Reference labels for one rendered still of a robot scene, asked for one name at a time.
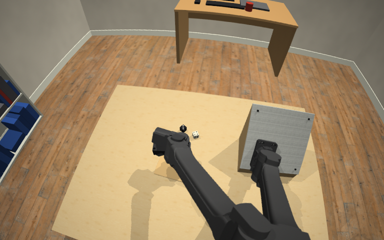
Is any black die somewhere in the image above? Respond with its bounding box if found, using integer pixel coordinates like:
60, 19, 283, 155
179, 124, 187, 133

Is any white die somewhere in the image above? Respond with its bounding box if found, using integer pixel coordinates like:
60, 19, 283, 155
192, 131, 199, 139

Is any tan flat mat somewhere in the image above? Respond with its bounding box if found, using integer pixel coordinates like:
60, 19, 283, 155
154, 155, 182, 182

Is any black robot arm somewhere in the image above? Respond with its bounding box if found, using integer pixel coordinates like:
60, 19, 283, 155
151, 127, 311, 240

